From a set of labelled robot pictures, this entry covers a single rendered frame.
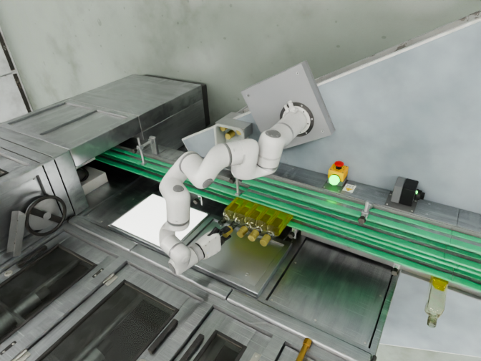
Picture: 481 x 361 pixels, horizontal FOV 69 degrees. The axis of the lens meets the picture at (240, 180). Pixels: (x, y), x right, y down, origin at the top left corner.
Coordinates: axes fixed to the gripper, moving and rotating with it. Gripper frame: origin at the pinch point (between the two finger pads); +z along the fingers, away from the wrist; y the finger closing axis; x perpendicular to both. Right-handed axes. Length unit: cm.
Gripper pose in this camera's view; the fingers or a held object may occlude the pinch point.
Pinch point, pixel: (225, 233)
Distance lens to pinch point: 156.9
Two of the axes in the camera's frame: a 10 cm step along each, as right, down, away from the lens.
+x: -6.9, -3.8, 6.2
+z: 7.2, -4.0, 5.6
